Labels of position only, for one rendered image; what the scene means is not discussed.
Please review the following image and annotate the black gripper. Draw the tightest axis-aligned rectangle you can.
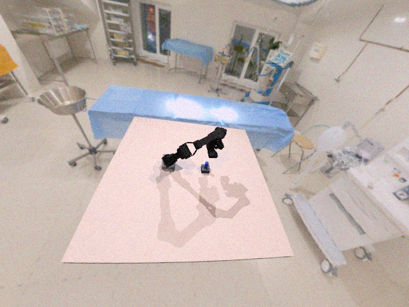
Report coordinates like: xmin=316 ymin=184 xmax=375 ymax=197
xmin=206 ymin=142 xmax=218 ymax=158

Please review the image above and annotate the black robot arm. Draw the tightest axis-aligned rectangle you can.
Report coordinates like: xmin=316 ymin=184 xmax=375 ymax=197
xmin=161 ymin=127 xmax=227 ymax=168

